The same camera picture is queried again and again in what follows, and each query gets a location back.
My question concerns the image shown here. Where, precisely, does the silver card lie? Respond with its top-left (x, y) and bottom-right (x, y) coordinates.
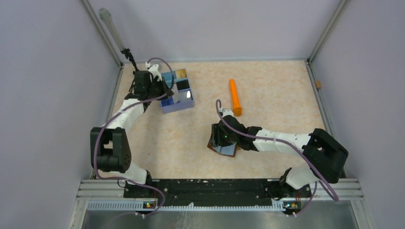
top-left (178, 90), bottom-right (193, 103)

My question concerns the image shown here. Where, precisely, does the brown leather card holder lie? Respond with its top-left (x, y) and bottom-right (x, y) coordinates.
top-left (207, 135), bottom-right (238, 157)

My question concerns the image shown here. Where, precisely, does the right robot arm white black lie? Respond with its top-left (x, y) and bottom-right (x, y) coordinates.
top-left (208, 114), bottom-right (349, 202)

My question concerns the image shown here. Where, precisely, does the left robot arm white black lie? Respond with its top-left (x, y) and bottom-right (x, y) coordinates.
top-left (90, 66), bottom-right (173, 197)

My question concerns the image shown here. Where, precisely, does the black card in tray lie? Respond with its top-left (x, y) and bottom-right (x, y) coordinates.
top-left (176, 80), bottom-right (190, 91)

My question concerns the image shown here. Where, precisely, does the gold card in tray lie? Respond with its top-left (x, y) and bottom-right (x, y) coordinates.
top-left (175, 69), bottom-right (187, 79)

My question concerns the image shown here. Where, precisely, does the blue compartment tray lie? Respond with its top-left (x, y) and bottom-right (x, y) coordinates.
top-left (160, 71), bottom-right (194, 114)

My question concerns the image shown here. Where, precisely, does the orange cylinder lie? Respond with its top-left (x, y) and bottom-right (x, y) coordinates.
top-left (229, 79), bottom-right (243, 116)

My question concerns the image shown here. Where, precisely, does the small black tripod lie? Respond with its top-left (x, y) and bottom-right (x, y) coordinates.
top-left (120, 48), bottom-right (139, 93)

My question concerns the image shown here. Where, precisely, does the small tan block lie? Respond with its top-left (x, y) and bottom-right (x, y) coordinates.
top-left (314, 80), bottom-right (321, 90)

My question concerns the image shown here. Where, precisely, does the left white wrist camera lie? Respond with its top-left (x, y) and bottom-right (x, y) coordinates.
top-left (145, 62), bottom-right (162, 82)

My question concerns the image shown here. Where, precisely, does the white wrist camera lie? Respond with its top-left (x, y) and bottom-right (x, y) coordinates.
top-left (219, 108), bottom-right (234, 118)
top-left (145, 62), bottom-right (162, 82)

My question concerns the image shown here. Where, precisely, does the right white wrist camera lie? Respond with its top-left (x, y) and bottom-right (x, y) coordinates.
top-left (219, 108), bottom-right (234, 118)

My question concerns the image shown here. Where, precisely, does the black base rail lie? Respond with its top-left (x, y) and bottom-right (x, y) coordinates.
top-left (123, 178), bottom-right (312, 207)

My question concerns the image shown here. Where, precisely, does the grey tube on frame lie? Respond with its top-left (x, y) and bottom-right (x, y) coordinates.
top-left (98, 8), bottom-right (126, 52)

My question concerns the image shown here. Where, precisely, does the white cable duct strip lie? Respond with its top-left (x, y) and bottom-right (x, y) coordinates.
top-left (86, 200), bottom-right (286, 212)

